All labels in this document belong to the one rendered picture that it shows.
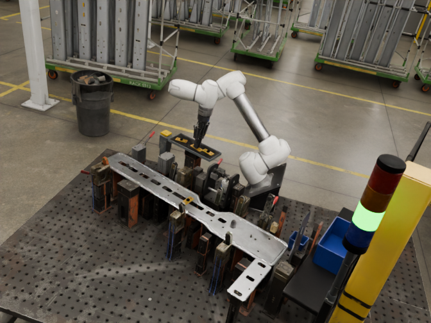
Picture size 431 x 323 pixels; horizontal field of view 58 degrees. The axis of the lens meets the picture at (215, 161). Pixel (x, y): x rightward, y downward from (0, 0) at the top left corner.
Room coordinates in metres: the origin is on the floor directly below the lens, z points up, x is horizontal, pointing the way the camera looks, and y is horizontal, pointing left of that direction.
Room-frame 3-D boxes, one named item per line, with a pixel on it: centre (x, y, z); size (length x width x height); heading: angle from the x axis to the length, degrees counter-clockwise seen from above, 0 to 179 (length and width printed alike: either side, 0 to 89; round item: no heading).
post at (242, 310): (1.42, -0.30, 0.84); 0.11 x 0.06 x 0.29; 149
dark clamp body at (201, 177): (2.09, 0.06, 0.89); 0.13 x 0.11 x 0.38; 149
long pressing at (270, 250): (1.91, 0.15, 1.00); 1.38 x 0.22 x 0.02; 59
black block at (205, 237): (1.62, -0.02, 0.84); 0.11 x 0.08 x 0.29; 149
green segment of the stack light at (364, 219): (0.84, -0.43, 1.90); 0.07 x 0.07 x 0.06
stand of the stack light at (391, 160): (0.84, -0.43, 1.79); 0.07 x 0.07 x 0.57
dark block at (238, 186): (1.98, -0.17, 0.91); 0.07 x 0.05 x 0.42; 149
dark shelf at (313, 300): (1.62, -0.74, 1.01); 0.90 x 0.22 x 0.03; 149
